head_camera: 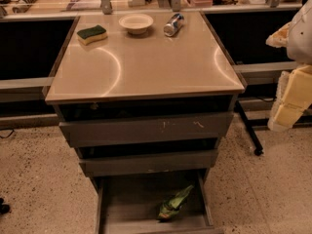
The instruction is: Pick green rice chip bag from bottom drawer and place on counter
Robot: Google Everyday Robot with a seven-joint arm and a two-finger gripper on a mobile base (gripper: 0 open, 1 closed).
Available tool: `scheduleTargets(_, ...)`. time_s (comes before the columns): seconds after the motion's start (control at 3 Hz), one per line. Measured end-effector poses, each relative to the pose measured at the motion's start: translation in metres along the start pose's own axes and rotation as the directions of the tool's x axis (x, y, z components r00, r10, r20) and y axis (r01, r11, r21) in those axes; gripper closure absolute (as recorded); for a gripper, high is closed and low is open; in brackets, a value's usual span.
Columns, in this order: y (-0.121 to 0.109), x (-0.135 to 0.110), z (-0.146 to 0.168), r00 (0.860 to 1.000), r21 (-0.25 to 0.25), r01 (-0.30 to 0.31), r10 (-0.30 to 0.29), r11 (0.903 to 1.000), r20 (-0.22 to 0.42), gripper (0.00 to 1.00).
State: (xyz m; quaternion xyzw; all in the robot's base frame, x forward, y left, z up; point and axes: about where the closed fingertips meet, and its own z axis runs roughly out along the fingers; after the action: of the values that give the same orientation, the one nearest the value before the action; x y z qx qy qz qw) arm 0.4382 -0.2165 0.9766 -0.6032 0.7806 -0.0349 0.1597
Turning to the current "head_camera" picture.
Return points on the green and yellow sponge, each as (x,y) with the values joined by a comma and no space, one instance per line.
(92,34)

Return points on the grey top drawer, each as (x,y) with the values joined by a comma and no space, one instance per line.
(146,129)

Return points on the green rice chip bag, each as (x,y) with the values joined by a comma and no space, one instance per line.
(171,207)

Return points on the black object on floor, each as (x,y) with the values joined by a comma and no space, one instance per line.
(4,208)

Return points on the grey open bottom drawer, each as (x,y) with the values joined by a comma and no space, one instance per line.
(129,204)

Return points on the grey middle drawer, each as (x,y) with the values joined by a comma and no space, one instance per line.
(149,163)

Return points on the left grey workbench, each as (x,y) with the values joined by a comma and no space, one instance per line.
(30,52)

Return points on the silver soda can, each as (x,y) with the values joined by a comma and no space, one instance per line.
(174,25)

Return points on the white paper bowl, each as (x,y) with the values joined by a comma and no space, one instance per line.
(136,23)

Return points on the black table leg frame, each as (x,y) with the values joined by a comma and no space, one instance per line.
(251,124)

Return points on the grey drawer cabinet with counter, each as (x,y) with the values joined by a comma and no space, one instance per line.
(146,75)

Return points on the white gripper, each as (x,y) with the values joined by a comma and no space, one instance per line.
(300,40)

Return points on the grey workbench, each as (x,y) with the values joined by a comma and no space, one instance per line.
(242,36)
(30,52)

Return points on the right grey workbench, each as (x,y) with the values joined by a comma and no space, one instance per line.
(242,36)

